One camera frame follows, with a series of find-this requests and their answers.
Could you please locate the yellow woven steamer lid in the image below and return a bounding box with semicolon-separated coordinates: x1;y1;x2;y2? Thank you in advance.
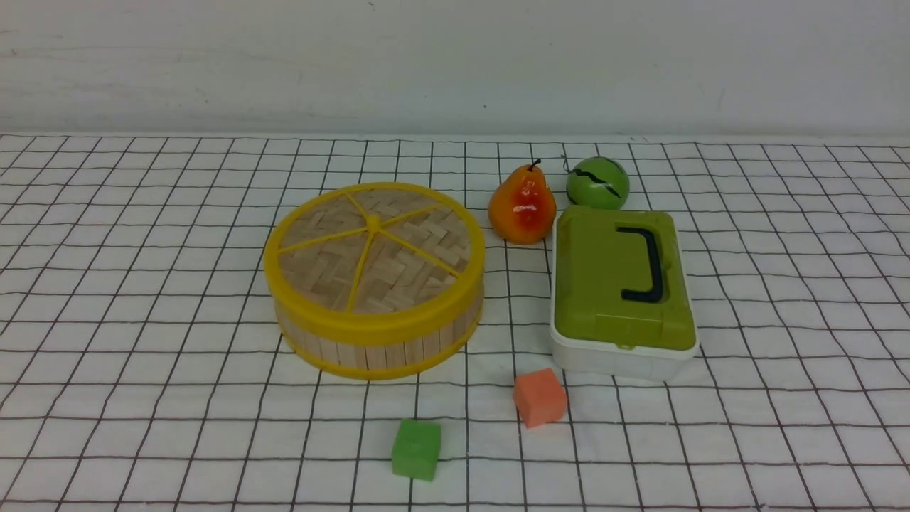
263;182;485;346

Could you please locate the bamboo steamer basket yellow rim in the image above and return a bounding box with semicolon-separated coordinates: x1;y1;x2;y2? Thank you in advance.
275;283;485;381

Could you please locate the orange red toy pear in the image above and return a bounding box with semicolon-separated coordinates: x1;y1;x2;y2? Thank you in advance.
487;159;558;245

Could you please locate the green toy melon ball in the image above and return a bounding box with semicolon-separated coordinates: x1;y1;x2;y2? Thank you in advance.
567;156;631;210

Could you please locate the orange foam cube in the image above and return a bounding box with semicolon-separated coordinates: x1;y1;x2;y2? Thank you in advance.
513;368;567;429

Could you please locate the green white lunch box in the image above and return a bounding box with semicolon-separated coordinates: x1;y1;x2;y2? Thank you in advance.
550;205;700;382

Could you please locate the green foam cube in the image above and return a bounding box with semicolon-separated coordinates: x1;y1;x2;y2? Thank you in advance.
391;419;442;481

